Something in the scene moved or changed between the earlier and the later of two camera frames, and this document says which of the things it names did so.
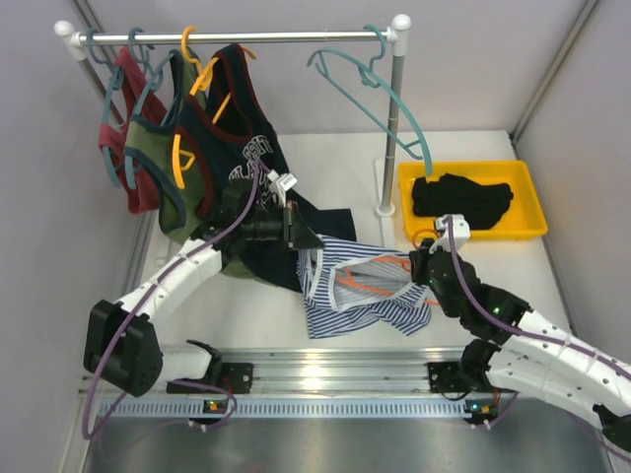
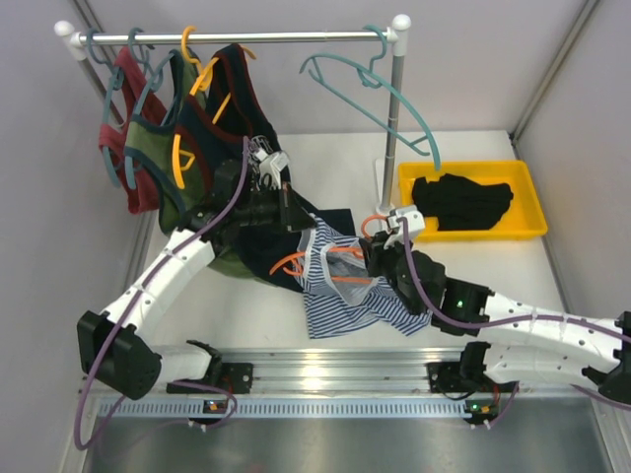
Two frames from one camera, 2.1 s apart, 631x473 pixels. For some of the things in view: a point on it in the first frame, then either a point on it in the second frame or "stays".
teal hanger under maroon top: x=115 y=78 stays
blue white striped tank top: x=346 y=286 stays
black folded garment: x=481 y=205 stays
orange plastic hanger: x=405 y=264 → x=295 y=268
